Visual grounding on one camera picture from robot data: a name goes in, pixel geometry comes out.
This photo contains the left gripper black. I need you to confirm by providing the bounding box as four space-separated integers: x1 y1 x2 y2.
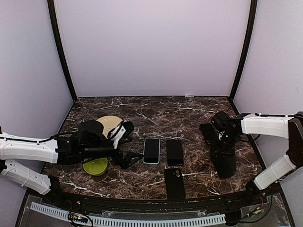
81 140 144 170

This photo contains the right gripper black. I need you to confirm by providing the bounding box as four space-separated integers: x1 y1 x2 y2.
210 131 239 157

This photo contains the light blue phone case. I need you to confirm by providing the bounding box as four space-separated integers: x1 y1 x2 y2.
143 138 161 165

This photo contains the black phone case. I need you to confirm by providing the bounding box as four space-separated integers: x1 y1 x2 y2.
166 140 185 166
164 168 186 201

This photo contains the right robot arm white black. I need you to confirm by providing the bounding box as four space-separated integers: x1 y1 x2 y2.
205 111 303 205

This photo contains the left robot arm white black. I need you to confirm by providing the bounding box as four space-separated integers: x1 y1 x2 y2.
0 120 143 206

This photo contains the green bowl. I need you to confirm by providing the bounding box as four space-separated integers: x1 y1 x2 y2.
82 157 108 176

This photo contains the beige round plate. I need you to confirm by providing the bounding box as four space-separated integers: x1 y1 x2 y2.
97 115 122 138

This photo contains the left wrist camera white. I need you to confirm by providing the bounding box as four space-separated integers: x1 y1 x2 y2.
107 121 134 149

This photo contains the white cable duct strip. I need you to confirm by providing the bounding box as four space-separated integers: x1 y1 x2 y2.
30 202 226 227

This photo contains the black front rail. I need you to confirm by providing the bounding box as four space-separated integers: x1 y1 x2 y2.
28 184 280 215

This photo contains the right black frame post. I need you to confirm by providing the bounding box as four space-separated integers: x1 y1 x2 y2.
229 0 258 102

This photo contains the black frame post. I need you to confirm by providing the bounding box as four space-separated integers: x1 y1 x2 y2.
229 0 258 102
47 0 78 102

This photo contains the left black frame post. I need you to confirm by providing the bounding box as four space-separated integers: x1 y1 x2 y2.
47 0 78 102

